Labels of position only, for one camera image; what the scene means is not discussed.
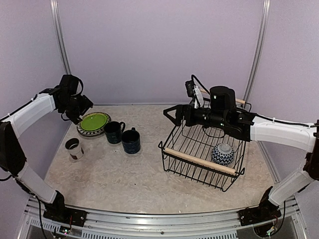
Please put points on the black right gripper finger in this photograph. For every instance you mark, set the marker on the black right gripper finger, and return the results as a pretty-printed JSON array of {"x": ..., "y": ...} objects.
[
  {"x": 177, "y": 119},
  {"x": 179, "y": 109}
]

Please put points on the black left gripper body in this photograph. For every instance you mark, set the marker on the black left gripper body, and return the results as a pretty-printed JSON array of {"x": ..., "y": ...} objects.
[{"x": 77, "y": 107}]

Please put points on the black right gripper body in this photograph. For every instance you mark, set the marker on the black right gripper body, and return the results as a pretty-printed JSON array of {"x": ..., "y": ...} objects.
[{"x": 215, "y": 118}]

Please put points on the green leaf shaped plate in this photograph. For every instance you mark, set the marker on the green leaf shaped plate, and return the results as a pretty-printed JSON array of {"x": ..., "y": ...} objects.
[{"x": 93, "y": 121}]

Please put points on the black white striped plate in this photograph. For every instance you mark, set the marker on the black white striped plate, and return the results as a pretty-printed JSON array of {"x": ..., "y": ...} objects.
[{"x": 86, "y": 133}]

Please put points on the white cup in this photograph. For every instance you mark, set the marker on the white cup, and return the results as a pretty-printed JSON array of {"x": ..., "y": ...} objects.
[{"x": 74, "y": 148}]

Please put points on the blue white patterned bowl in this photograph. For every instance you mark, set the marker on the blue white patterned bowl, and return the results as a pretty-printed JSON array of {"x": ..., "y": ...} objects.
[{"x": 222, "y": 154}]

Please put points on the dark green mug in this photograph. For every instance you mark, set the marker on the dark green mug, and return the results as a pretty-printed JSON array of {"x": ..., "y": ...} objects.
[{"x": 113, "y": 131}]

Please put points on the dark blue mug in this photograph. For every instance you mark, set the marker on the dark blue mug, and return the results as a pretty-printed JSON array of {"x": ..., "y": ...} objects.
[{"x": 131, "y": 141}]

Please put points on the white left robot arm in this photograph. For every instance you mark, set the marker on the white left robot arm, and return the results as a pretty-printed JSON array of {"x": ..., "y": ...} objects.
[{"x": 15, "y": 136}]

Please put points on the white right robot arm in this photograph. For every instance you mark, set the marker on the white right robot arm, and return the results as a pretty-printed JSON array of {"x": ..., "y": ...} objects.
[{"x": 301, "y": 140}]

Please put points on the wooden rack handle far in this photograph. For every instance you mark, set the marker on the wooden rack handle far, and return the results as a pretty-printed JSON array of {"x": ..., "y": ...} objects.
[{"x": 239, "y": 101}]

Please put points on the wooden rack handle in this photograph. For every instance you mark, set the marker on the wooden rack handle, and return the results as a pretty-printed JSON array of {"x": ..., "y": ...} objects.
[
  {"x": 201, "y": 162},
  {"x": 239, "y": 101}
]

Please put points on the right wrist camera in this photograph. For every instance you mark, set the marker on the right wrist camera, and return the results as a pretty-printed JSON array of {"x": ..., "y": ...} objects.
[{"x": 194, "y": 92}]

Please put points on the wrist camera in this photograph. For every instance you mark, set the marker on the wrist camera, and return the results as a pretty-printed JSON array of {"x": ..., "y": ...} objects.
[
  {"x": 194, "y": 92},
  {"x": 73, "y": 84}
]

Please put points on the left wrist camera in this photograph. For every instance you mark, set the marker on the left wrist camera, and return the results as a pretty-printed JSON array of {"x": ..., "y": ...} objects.
[{"x": 73, "y": 84}]

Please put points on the wooden rack handle near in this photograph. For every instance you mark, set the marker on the wooden rack handle near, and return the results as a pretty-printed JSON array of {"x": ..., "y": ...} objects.
[{"x": 201, "y": 162}]

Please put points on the black wire dish rack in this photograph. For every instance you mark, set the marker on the black wire dish rack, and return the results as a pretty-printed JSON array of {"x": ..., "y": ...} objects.
[{"x": 198, "y": 141}]

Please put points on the left aluminium corner post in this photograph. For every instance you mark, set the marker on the left aluminium corner post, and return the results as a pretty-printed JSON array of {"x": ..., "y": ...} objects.
[{"x": 59, "y": 35}]

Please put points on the aluminium corner post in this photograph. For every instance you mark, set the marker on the aluminium corner post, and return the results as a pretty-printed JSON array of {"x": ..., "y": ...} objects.
[
  {"x": 258, "y": 49},
  {"x": 59, "y": 35}
]

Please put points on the right aluminium corner post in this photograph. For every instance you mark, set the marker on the right aluminium corner post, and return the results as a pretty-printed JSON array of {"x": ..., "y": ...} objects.
[{"x": 258, "y": 49}]

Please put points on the aluminium front rail frame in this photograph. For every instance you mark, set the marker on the aluminium front rail frame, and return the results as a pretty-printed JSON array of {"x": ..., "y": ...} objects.
[{"x": 101, "y": 224}]

